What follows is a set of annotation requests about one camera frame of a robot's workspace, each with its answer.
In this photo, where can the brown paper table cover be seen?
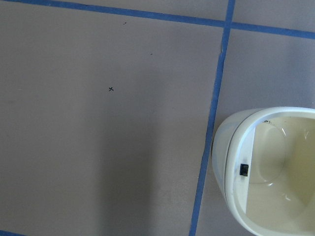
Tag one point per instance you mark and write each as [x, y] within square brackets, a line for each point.
[108, 108]

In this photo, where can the cream plastic bin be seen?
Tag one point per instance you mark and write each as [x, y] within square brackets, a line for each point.
[264, 163]

